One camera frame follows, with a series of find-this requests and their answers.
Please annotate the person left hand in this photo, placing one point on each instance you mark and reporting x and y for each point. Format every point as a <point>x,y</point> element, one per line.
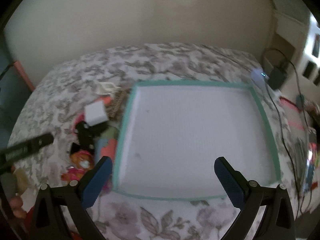
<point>16,204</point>

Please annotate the white glowing device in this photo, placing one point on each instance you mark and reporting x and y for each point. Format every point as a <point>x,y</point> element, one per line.
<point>259,77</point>

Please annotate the white cube charger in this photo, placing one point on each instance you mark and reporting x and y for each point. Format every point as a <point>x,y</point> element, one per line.
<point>95,113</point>

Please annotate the brown comb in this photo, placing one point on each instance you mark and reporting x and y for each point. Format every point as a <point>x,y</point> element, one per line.
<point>115,105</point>

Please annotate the coral pink card box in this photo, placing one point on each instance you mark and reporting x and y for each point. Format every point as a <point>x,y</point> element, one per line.
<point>107,100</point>

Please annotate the puppy toy figure pink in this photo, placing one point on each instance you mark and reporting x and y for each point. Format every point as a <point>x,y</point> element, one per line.
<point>82,161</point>

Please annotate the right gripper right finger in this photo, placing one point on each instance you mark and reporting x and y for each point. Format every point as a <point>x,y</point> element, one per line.
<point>243,197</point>

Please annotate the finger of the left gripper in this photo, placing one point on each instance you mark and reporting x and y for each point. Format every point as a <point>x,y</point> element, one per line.
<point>27,148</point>

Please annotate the black power adapter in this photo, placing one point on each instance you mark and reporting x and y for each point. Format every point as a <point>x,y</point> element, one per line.
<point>276,78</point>

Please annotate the black box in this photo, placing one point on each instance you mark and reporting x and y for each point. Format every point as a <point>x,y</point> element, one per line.
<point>86,136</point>

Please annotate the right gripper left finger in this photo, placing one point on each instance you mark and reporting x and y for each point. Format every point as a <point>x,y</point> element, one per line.
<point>80,197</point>

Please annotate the coral blue foam puzzle pieces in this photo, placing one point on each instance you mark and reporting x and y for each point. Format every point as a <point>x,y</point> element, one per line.
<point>106,144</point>

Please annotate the white hair bow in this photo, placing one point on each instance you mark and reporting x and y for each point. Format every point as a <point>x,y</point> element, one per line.
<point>106,88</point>

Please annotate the teal rimmed white tray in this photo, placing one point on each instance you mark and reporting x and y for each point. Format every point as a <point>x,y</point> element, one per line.
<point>173,131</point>

